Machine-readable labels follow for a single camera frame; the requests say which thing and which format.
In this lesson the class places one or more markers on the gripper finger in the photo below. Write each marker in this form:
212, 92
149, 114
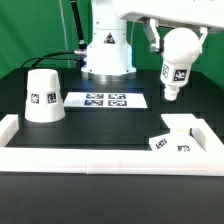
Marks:
150, 29
202, 38

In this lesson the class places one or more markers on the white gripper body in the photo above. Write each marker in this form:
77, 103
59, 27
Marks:
171, 13

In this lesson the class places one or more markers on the white lamp bulb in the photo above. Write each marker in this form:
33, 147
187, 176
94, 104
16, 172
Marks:
181, 49

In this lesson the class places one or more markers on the white lamp base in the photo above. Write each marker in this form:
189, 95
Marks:
179, 138

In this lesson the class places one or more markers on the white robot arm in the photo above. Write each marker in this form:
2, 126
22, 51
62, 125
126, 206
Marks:
109, 56

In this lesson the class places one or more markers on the white lamp shade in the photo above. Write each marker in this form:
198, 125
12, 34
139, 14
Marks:
44, 103

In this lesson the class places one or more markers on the white marker sheet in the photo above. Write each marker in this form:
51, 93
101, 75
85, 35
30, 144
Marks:
105, 100

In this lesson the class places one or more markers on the white U-shaped frame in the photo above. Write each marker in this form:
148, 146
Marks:
209, 162

